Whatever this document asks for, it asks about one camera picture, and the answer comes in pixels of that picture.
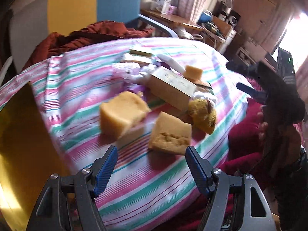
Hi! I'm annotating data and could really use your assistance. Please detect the yellow knitted sock bundle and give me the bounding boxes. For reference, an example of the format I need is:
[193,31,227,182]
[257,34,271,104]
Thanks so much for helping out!
[188,99,217,135]

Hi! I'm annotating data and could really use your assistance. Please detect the torn yellow sponge block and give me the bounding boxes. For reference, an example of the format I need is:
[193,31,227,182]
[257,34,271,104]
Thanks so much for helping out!
[148,112,192,155]

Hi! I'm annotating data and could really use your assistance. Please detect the small yellow sponge block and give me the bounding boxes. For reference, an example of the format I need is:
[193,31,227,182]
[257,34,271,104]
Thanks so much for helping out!
[183,65,203,80]

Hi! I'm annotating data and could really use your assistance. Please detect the white foam block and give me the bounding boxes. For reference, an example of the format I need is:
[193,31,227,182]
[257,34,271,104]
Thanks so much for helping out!
[157,54,185,74]

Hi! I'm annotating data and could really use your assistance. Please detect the beige cardboard box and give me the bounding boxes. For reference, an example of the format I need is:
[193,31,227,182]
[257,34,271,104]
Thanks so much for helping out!
[147,67,197,111]

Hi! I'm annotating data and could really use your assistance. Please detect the clear plastic bag bundle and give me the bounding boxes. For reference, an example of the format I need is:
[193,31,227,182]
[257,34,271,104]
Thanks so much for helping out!
[124,64,158,85]

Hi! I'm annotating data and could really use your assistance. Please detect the green small carton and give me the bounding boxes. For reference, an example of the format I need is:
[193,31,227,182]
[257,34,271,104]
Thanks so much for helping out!
[129,49,153,57]

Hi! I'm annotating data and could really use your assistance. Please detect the yellow snack packet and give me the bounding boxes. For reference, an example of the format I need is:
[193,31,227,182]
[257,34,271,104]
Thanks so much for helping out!
[120,53,155,67]

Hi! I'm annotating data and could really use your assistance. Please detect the cracker pack green ends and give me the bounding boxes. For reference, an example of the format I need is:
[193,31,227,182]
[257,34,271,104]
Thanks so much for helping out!
[185,77,212,89]

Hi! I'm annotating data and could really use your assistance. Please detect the purple cloth pouch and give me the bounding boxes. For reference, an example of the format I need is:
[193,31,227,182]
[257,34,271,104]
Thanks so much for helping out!
[127,84,146,94]

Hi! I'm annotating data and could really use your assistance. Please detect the person's right hand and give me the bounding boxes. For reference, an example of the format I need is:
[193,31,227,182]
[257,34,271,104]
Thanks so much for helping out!
[257,112,268,141]

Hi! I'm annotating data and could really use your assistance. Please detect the maroon gold storage box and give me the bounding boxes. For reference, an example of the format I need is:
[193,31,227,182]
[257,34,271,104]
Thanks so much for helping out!
[1,84,69,230]

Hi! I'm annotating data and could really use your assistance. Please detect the cluttered side shelf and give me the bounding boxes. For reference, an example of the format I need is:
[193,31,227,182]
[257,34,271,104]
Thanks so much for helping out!
[197,0,241,54]

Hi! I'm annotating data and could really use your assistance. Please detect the striped bed sheet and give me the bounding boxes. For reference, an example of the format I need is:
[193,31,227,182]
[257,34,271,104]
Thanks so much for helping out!
[1,38,247,230]

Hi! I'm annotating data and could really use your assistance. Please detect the grey chair armrest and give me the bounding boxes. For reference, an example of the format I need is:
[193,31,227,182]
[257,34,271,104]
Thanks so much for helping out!
[138,14,178,38]

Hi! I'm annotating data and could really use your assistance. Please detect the wooden desk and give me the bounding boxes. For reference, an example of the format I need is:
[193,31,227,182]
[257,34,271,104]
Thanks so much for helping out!
[141,9,204,32]

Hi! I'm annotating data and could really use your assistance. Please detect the pink cup on desk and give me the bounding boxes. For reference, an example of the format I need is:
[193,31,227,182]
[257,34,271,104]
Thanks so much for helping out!
[167,5,177,15]

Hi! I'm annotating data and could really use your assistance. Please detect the white carton on desk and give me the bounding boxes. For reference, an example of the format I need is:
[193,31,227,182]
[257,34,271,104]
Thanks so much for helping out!
[155,0,171,15]

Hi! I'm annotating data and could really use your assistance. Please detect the rust red quilted blanket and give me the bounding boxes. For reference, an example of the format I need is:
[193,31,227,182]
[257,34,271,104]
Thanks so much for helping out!
[23,20,154,70]

